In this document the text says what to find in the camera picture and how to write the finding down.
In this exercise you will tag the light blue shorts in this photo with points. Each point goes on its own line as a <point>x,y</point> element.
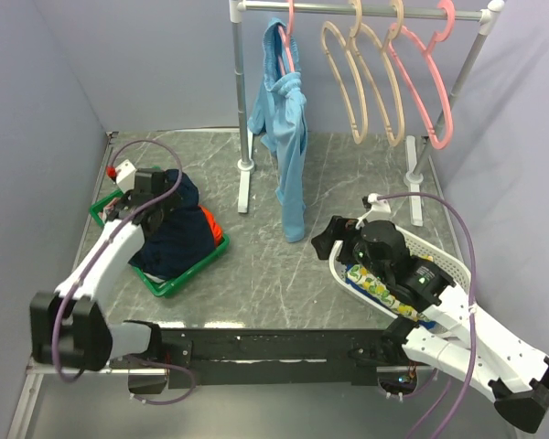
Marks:
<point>279,116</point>

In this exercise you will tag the lemon print garment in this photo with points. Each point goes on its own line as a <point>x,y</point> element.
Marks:
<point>370,286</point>

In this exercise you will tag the pink patterned garment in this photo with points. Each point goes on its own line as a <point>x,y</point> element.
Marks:
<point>110,210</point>

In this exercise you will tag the pink hanger holding shorts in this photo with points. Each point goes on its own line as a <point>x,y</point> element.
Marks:
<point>289,41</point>

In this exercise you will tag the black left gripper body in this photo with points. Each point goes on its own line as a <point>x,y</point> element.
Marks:
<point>120,207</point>

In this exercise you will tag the navy blue shorts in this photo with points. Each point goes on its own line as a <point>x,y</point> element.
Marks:
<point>183,240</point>

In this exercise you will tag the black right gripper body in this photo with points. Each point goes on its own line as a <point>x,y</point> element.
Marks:
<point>344,235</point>

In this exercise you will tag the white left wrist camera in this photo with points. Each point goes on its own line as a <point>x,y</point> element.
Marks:
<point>122,175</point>

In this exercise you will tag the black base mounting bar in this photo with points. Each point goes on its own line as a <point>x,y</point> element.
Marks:
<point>243,356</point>

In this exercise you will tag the metal clothes rack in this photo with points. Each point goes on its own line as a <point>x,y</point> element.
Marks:
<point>416,161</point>

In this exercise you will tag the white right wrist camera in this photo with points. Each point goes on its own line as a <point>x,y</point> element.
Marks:
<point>375,209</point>

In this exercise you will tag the white plastic laundry basket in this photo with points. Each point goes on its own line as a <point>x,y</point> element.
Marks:
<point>456,269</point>

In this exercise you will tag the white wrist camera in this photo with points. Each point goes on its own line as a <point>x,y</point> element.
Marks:
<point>375,209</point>
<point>122,175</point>

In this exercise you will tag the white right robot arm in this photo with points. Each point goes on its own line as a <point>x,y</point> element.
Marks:
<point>426,293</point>

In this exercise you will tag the orange garment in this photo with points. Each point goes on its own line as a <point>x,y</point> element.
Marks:
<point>215,228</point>

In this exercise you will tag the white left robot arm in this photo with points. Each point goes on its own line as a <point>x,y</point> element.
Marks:
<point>68,327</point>

